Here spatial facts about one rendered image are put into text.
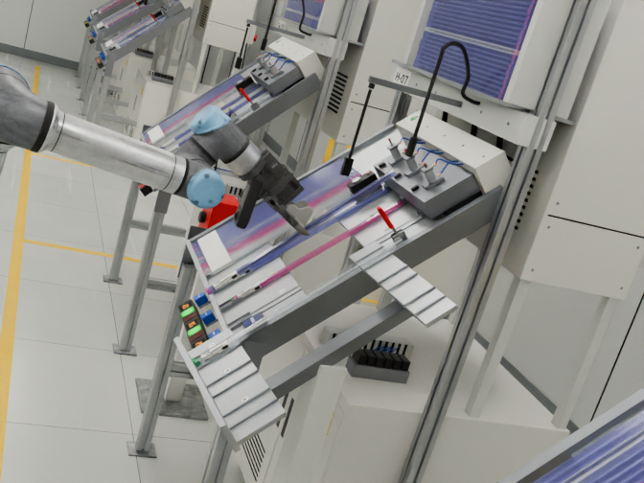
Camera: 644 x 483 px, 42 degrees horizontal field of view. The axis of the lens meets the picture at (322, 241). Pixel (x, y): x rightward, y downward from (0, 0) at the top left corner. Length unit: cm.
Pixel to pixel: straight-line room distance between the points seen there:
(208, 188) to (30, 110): 35
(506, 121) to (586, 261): 42
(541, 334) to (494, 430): 198
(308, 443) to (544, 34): 99
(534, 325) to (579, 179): 224
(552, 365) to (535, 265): 205
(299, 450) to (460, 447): 58
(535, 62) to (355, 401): 88
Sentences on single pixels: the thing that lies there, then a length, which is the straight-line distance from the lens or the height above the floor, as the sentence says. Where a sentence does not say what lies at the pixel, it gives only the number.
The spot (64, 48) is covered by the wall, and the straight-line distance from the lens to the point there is 1053.
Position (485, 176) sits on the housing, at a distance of 195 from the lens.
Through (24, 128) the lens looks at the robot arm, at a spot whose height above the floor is 112.
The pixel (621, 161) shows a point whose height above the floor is 133.
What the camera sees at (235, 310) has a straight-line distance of 202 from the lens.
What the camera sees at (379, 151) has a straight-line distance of 245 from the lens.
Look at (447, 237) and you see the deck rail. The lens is 193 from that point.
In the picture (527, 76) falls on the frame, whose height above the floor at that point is 146.
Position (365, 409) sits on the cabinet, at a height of 61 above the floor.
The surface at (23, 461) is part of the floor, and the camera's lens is 268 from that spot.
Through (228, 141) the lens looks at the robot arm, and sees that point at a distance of 177.
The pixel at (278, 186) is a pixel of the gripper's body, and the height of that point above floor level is 108.
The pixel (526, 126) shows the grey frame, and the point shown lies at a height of 135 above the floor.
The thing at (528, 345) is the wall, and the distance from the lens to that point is 425.
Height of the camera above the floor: 146
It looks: 15 degrees down
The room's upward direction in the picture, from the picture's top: 17 degrees clockwise
